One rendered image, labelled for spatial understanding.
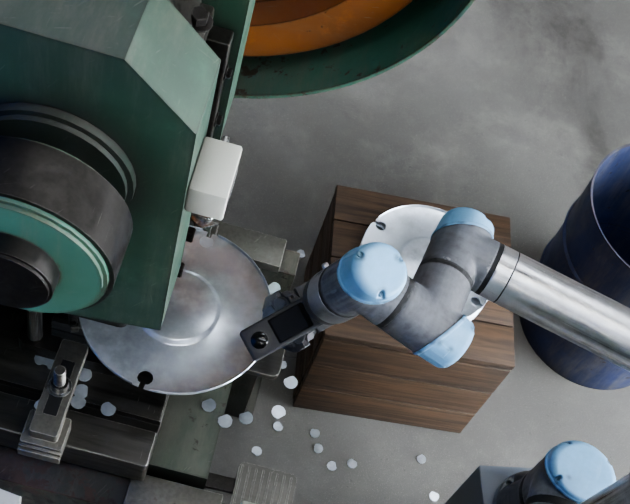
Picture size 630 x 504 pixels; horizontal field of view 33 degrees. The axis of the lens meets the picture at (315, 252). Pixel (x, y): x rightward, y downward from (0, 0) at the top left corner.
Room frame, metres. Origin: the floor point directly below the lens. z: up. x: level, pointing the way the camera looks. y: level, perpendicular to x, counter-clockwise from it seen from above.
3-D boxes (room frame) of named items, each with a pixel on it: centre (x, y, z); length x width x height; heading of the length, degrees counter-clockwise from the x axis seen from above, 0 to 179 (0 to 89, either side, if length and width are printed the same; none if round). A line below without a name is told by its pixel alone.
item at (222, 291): (0.78, 0.16, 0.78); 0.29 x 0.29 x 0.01
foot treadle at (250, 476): (0.78, 0.15, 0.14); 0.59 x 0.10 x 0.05; 97
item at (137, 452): (0.76, 0.29, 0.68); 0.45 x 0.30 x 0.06; 7
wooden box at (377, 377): (1.32, -0.23, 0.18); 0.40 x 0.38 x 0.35; 103
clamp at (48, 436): (0.60, 0.27, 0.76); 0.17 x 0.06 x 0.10; 7
